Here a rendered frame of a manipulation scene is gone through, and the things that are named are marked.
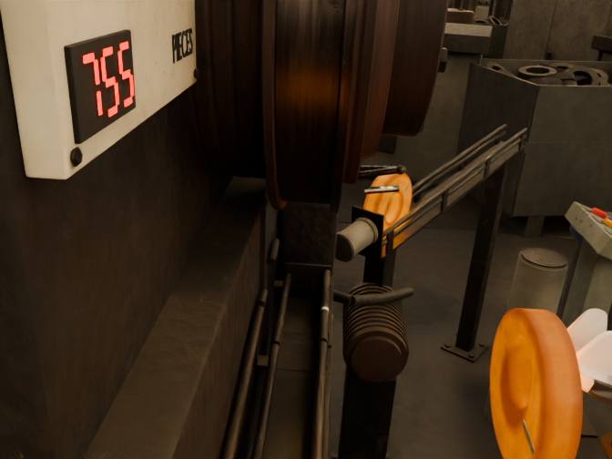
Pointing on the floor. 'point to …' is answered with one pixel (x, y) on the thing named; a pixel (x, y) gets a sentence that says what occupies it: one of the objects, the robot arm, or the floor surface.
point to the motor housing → (370, 372)
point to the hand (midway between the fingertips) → (541, 355)
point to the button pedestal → (589, 275)
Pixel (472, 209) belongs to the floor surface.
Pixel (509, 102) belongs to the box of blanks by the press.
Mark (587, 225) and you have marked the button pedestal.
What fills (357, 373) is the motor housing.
